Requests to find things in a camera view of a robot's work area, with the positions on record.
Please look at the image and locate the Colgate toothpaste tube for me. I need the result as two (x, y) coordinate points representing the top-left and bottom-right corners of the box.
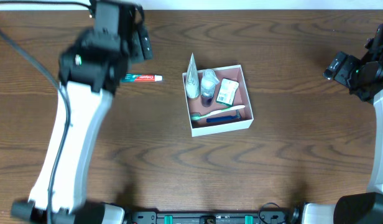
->
(121, 73), (163, 83)

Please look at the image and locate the white Pantene conditioner tube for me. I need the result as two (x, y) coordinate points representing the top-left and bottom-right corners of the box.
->
(185, 54), (200, 99)

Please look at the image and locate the clear purple soap pump bottle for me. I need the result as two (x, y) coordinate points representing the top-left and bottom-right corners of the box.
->
(200, 69), (219, 107)

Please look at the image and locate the green white toothbrush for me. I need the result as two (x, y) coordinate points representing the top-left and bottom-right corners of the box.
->
(190, 105), (246, 121)

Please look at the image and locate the green white soap bar box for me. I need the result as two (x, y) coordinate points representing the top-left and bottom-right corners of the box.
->
(216, 78), (239, 106)

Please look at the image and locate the blue disposable razor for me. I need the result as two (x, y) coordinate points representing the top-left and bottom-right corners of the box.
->
(206, 110), (242, 123)

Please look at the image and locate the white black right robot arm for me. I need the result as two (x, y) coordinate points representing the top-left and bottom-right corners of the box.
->
(300, 24), (383, 223)

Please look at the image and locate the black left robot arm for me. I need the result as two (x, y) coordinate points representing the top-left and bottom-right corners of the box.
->
(11, 1), (152, 223)

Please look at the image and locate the white box pink interior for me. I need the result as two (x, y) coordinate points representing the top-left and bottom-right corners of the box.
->
(184, 65), (254, 137)

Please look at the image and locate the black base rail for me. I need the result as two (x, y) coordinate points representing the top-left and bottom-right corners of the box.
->
(122, 202), (302, 224)

